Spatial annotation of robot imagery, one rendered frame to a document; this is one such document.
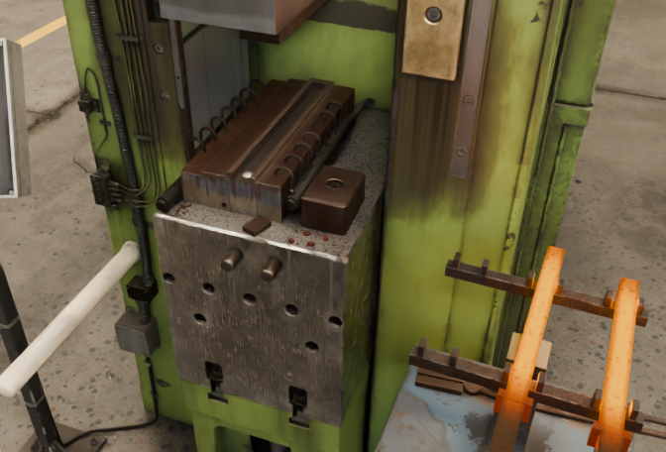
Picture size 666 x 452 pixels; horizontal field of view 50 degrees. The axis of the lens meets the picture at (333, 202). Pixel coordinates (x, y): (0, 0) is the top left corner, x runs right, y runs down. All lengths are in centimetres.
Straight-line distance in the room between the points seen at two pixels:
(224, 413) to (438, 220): 66
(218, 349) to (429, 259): 47
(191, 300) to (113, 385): 90
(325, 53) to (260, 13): 55
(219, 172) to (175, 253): 18
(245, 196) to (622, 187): 227
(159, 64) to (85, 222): 160
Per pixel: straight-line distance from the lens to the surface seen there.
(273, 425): 162
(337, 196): 124
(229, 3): 113
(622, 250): 293
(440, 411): 131
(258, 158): 134
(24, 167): 142
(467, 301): 148
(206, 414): 171
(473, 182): 131
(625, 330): 113
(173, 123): 148
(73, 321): 159
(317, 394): 148
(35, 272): 278
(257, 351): 145
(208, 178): 131
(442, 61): 118
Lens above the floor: 169
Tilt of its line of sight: 35 degrees down
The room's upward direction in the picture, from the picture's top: 1 degrees clockwise
